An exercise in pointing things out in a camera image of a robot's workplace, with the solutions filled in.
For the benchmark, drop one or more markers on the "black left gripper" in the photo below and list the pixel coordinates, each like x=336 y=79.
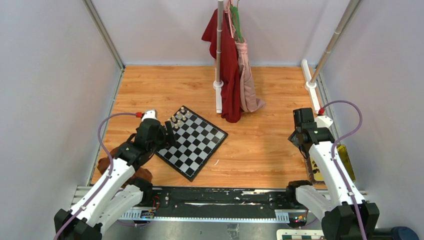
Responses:
x=169 y=138

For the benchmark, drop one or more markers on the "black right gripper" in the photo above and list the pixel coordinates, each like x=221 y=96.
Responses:
x=293 y=139

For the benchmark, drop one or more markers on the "black white chessboard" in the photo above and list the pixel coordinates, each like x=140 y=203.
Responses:
x=195 y=146

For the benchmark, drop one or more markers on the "yellow metal tin tray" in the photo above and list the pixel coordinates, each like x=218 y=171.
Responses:
x=314 y=173

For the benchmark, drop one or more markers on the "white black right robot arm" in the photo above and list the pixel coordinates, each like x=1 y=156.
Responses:
x=345 y=215

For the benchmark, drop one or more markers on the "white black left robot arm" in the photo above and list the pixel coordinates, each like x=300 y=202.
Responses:
x=116 y=191

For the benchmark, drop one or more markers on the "cream chess pieces row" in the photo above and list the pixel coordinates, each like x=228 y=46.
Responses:
x=182 y=118

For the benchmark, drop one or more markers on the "brown crumpled cloth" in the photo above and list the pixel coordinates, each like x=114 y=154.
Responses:
x=104 y=162

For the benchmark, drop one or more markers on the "white right rack foot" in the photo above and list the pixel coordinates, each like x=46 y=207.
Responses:
x=311 y=86

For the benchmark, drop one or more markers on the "white rack foot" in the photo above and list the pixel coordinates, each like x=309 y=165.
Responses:
x=218 y=96
x=311 y=86

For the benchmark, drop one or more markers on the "pink hanging garment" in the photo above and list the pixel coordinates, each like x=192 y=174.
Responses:
x=248 y=98

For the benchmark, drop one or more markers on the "dark red hanging shirt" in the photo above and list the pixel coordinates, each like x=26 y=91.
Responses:
x=229 y=75

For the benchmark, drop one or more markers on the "white centre rack foot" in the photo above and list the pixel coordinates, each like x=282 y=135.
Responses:
x=218 y=96

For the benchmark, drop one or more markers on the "green white chessboard box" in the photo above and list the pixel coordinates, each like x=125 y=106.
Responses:
x=305 y=234

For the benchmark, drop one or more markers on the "green clothes hanger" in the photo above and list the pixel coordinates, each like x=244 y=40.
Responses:
x=235 y=18

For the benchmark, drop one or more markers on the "dark blue cylinder object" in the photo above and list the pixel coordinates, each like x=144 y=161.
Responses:
x=395 y=233

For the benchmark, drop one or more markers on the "silver right rack pole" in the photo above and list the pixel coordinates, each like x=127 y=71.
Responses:
x=345 y=19

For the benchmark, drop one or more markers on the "silver rack pole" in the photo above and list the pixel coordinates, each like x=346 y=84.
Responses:
x=220 y=10
x=345 y=19

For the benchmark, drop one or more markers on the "silver centre rack pole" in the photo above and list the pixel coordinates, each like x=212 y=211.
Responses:
x=220 y=10

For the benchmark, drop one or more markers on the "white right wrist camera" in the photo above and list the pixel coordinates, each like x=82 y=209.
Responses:
x=323 y=121

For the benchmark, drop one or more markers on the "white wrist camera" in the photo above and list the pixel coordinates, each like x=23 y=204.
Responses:
x=323 y=121
x=149 y=114

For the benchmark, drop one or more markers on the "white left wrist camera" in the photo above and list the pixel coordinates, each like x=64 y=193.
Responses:
x=149 y=114

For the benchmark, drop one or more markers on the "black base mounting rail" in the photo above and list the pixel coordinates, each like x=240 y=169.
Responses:
x=224 y=205

